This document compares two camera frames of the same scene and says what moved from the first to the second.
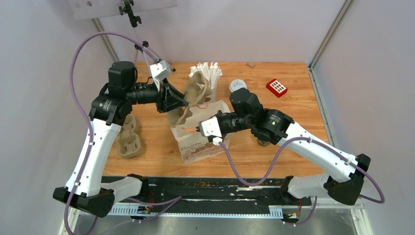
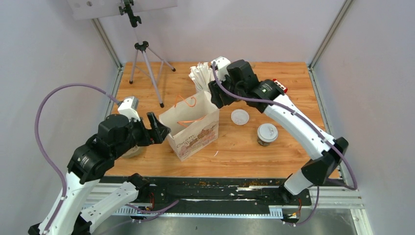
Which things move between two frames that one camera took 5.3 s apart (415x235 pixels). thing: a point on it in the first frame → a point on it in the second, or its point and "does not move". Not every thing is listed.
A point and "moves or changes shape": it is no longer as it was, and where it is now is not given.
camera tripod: x=142 y=46 does not move
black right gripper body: x=231 y=123 → x=222 y=98
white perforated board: x=86 y=9 does not move
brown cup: x=263 y=143 does not move
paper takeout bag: x=195 y=147 moves or changes shape
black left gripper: x=167 y=99 → x=160 y=131
